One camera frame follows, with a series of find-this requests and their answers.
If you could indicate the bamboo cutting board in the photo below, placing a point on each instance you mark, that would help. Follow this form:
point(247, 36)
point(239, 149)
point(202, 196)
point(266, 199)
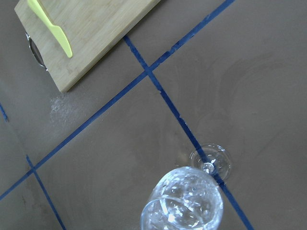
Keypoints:
point(92, 28)

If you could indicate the yellow plastic knife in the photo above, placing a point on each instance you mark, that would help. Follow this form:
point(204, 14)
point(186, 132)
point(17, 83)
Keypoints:
point(56, 30)

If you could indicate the clear wine glass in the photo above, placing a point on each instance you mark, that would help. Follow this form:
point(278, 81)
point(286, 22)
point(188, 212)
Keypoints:
point(188, 198)

